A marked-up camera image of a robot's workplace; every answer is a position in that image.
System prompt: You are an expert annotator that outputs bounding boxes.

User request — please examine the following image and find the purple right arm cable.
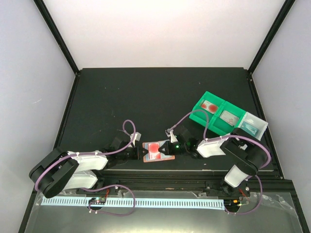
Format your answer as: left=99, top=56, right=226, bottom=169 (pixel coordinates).
left=167, top=109, right=272, bottom=216

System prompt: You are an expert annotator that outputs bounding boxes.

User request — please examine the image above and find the controller circuit board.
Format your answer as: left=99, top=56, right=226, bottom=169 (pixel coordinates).
left=224, top=199, right=249, bottom=208
left=88, top=197, right=106, bottom=205

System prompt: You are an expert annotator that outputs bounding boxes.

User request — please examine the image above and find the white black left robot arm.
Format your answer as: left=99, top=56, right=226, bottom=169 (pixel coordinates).
left=29, top=133, right=148, bottom=199

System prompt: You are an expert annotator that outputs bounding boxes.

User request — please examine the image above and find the green middle bin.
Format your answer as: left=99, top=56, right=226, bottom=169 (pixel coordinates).
left=209, top=101, right=246, bottom=136

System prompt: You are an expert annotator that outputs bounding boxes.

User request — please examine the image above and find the white VIP card in bin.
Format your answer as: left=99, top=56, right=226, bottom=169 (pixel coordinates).
left=220, top=110, right=239, bottom=126

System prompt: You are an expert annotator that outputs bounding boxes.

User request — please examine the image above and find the green bin with red card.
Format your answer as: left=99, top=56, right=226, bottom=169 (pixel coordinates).
left=189, top=91, right=225, bottom=127

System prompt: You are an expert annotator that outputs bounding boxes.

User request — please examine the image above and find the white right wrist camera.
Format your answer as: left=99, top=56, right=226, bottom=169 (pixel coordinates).
left=165, top=129, right=178, bottom=143

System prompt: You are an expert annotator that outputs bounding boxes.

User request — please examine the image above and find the pink leather card holder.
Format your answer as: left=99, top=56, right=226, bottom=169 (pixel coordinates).
left=142, top=140, right=175, bottom=163

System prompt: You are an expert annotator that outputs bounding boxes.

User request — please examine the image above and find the black corner frame post right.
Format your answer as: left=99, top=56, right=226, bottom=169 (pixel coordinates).
left=248, top=0, right=295, bottom=75

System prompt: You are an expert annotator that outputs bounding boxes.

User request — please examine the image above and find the red white april card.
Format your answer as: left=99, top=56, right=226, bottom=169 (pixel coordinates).
left=200, top=100, right=218, bottom=114

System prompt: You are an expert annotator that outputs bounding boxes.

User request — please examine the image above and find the white slotted cable duct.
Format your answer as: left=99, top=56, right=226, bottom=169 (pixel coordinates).
left=40, top=196, right=225, bottom=210

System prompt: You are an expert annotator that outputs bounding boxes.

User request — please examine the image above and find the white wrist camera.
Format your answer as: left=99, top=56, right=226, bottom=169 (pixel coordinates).
left=129, top=132, right=141, bottom=148
left=165, top=129, right=178, bottom=143

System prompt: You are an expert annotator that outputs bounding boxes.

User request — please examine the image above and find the clear white bin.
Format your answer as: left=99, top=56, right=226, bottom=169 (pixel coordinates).
left=238, top=112, right=268, bottom=140

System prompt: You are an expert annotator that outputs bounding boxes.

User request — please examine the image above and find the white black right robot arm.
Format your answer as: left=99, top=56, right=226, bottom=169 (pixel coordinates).
left=158, top=127, right=271, bottom=196

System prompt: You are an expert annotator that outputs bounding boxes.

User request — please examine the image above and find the black corner frame post left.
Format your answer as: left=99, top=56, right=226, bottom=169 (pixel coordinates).
left=33, top=0, right=80, bottom=75

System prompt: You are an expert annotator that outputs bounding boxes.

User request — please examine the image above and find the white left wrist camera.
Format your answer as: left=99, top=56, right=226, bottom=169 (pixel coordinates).
left=129, top=132, right=141, bottom=148

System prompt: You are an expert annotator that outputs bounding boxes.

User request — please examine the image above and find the right controller circuit board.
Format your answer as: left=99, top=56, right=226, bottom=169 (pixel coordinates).
left=224, top=199, right=249, bottom=208

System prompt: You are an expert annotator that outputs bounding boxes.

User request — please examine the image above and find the left controller circuit board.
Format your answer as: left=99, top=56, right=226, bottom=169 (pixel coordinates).
left=88, top=197, right=106, bottom=205

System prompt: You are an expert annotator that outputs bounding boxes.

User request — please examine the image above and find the black corner frame post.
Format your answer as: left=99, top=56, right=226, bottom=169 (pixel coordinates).
left=248, top=0, right=295, bottom=75
left=33, top=0, right=80, bottom=75

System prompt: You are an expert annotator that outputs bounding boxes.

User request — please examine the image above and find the teal card in clear bin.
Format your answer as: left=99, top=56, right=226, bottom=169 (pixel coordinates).
left=240, top=121, right=258, bottom=137

